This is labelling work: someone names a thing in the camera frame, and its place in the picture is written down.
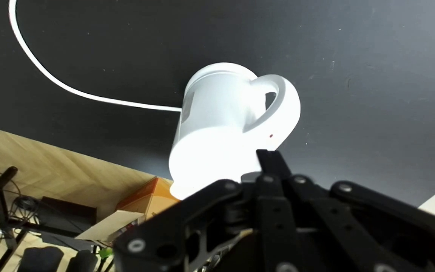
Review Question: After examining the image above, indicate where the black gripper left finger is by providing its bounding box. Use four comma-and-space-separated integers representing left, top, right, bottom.
113, 148, 275, 272

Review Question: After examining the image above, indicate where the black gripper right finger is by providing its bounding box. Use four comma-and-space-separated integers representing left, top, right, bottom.
273, 149, 435, 272

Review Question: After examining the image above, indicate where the white kettle power cable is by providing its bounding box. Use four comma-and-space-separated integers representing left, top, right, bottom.
8, 0, 184, 115

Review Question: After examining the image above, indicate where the white ceramic mug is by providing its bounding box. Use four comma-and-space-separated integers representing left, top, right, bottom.
168, 60, 304, 202

